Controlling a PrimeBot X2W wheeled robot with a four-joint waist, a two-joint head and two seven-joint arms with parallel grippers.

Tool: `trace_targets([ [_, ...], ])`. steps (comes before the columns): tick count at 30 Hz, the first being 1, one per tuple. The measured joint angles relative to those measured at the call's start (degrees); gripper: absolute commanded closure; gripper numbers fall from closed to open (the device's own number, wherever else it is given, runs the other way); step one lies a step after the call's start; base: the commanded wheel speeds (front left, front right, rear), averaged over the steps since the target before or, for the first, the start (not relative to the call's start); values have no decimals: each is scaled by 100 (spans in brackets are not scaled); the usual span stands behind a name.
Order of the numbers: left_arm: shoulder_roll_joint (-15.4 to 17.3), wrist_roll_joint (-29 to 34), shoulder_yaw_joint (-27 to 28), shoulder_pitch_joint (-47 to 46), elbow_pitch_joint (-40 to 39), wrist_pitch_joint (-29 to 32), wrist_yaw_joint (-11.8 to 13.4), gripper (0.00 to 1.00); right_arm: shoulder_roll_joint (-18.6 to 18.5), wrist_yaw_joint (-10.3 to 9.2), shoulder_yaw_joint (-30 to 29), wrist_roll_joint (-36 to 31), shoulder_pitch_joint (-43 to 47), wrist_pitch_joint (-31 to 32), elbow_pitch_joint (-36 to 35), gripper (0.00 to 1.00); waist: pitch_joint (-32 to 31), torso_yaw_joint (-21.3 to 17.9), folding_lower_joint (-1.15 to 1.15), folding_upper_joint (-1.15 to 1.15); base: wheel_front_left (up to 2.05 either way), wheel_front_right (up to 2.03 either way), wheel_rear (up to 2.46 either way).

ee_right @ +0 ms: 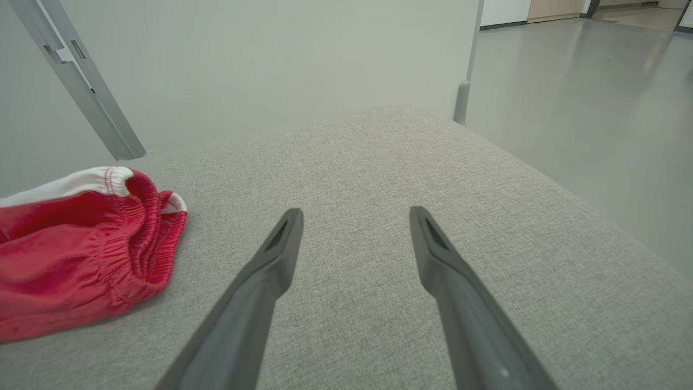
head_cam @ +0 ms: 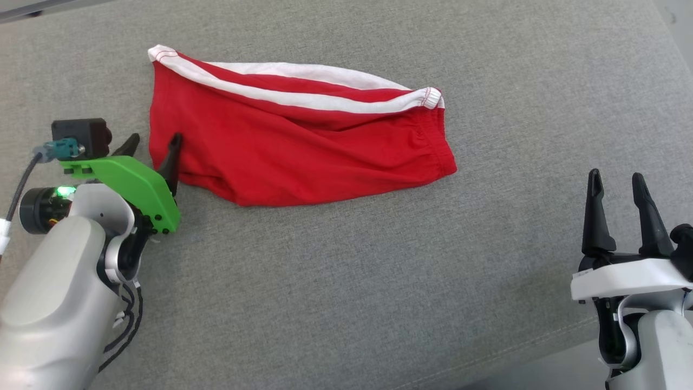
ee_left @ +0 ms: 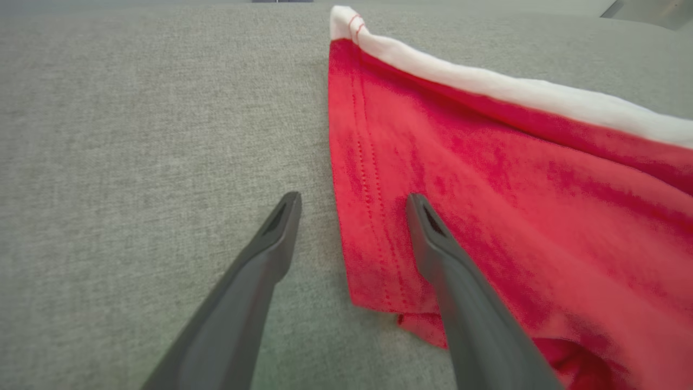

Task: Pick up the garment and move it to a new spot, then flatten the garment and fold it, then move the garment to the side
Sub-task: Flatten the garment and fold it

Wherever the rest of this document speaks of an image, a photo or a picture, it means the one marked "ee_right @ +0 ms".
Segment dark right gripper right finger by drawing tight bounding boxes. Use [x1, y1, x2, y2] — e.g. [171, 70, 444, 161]
[409, 206, 559, 390]

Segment red shorts with white trim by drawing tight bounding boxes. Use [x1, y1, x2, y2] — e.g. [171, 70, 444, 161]
[0, 166, 188, 345]

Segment beige wooden cabinet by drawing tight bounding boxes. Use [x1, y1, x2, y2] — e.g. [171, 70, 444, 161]
[528, 0, 588, 23]

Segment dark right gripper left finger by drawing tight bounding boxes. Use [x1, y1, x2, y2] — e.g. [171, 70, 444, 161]
[154, 207, 305, 390]

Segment white partition panel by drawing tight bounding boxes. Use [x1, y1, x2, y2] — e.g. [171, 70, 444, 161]
[54, 0, 482, 163]
[0, 0, 122, 198]

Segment grey partition end leg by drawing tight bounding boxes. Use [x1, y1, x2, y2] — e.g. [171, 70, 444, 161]
[454, 0, 485, 126]

